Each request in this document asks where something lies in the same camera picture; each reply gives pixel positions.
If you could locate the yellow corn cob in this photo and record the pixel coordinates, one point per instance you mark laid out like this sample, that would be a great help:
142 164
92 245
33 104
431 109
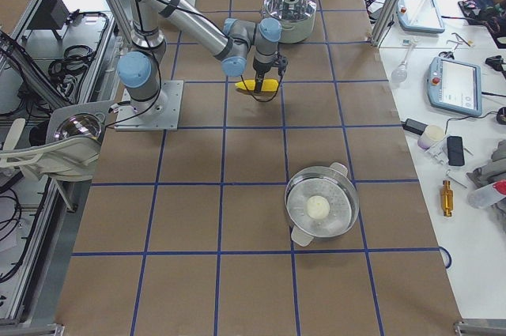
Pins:
267 87

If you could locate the glass pot lid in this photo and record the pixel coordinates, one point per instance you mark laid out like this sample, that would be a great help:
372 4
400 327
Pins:
285 10

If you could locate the pale green electric pot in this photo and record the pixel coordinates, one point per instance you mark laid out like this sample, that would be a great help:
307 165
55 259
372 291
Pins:
296 31

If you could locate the steel steamer pot with lid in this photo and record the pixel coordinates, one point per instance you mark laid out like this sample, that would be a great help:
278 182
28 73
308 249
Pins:
321 203

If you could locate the far teach pendant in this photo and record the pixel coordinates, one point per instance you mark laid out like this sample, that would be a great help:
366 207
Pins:
420 16

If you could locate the teach pendant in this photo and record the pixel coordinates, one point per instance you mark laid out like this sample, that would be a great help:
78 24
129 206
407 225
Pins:
454 86
420 16

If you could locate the black power adapter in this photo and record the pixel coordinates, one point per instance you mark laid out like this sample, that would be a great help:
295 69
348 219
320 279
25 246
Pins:
414 127

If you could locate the white paper cup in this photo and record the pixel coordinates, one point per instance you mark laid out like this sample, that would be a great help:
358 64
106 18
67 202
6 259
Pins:
431 135

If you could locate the near teach pendant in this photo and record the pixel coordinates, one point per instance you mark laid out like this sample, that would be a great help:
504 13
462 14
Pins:
454 86

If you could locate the black phone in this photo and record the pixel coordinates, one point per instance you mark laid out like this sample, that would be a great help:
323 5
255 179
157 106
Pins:
455 151

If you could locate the glass lid on tray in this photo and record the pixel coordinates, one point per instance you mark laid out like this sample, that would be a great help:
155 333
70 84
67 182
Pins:
83 124

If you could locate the brass fitting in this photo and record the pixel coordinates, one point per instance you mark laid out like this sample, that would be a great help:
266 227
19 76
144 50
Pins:
446 198

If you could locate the grey cloth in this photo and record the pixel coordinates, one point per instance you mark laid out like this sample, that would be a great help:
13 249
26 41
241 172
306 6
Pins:
491 172

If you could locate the clear bottle red cap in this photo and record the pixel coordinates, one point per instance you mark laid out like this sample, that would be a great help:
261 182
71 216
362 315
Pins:
487 195

